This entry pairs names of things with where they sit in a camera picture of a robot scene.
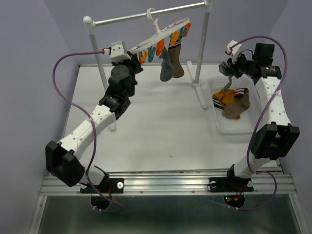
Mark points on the white round clip hanger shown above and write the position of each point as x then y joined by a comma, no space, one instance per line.
160,34

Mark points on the yellow sock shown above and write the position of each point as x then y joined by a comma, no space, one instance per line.
223,99

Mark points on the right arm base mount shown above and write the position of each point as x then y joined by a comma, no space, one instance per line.
224,185

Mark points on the grey sock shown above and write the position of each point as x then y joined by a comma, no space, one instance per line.
226,70
167,70

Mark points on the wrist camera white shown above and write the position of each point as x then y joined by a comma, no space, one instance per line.
233,50
117,52

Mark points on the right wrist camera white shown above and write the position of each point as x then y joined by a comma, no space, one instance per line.
233,50

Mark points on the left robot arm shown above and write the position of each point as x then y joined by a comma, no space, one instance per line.
62,157

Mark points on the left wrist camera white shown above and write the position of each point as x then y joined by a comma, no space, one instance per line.
117,52

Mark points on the white plastic basket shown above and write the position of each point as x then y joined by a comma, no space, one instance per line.
248,118

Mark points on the teal clothespin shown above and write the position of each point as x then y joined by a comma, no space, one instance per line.
151,53

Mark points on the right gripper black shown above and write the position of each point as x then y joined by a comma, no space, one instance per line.
233,65

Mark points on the aluminium rail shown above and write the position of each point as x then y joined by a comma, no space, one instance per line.
171,184

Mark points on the white clothes rack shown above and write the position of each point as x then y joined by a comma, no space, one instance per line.
152,15

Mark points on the beige striped sock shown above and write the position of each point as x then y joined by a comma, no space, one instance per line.
174,53

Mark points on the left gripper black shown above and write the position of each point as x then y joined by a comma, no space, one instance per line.
134,62

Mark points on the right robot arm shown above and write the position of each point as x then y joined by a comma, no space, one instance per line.
275,135

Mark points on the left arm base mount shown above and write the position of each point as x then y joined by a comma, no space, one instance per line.
107,184

